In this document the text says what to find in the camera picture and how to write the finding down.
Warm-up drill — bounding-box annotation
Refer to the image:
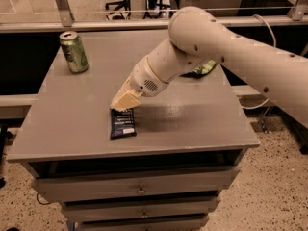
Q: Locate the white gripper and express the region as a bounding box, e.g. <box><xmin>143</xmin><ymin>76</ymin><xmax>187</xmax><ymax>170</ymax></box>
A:
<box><xmin>111</xmin><ymin>57</ymin><xmax>168</xmax><ymax>112</ymax></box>

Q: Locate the dark blue snack bar wrapper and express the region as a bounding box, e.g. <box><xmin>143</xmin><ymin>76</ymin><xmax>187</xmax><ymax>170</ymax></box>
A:
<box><xmin>110</xmin><ymin>109</ymin><xmax>137</xmax><ymax>140</ymax></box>

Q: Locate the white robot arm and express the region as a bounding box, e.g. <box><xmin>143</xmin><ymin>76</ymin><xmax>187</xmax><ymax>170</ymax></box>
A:
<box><xmin>111</xmin><ymin>7</ymin><xmax>308</xmax><ymax>127</ymax></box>

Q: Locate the green soda can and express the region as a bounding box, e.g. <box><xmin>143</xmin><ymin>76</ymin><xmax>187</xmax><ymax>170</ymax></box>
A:
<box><xmin>60</xmin><ymin>31</ymin><xmax>89</xmax><ymax>74</ymax></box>

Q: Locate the green chip bag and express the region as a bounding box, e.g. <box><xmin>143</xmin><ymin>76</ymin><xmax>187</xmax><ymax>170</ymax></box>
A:
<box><xmin>192</xmin><ymin>60</ymin><xmax>218</xmax><ymax>76</ymax></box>

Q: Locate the grey drawer cabinet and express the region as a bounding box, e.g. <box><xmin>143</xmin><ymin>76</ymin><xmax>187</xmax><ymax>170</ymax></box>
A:
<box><xmin>5</xmin><ymin>27</ymin><xmax>261</xmax><ymax>231</ymax></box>

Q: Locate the black office chair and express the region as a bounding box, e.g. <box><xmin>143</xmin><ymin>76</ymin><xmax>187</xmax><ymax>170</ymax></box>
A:
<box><xmin>105</xmin><ymin>0</ymin><xmax>131</xmax><ymax>20</ymax></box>

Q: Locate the top grey drawer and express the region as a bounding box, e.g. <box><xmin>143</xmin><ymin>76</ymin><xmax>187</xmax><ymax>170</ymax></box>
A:
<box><xmin>32</xmin><ymin>167</ymin><xmax>239</xmax><ymax>202</ymax></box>

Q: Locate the grey drawer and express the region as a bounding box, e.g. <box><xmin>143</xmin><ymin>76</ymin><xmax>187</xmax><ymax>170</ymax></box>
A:
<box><xmin>80</xmin><ymin>214</ymin><xmax>209</xmax><ymax>231</ymax></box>
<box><xmin>32</xmin><ymin>167</ymin><xmax>239</xmax><ymax>202</ymax></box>
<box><xmin>62</xmin><ymin>192</ymin><xmax>220</xmax><ymax>222</ymax></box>

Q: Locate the middle grey drawer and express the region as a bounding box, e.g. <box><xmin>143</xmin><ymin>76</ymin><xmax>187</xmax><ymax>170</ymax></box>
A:
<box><xmin>62</xmin><ymin>192</ymin><xmax>220</xmax><ymax>222</ymax></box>

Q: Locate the bottom grey drawer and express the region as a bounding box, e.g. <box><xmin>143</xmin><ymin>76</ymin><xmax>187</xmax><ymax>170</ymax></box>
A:
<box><xmin>80</xmin><ymin>214</ymin><xmax>209</xmax><ymax>231</ymax></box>

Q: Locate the grey metal railing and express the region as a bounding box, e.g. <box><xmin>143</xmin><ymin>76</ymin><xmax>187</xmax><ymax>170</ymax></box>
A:
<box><xmin>0</xmin><ymin>0</ymin><xmax>308</xmax><ymax>33</ymax></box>

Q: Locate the white cable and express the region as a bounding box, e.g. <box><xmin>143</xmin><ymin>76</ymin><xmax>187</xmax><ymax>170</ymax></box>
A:
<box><xmin>241</xmin><ymin>13</ymin><xmax>277</xmax><ymax>111</ymax></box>

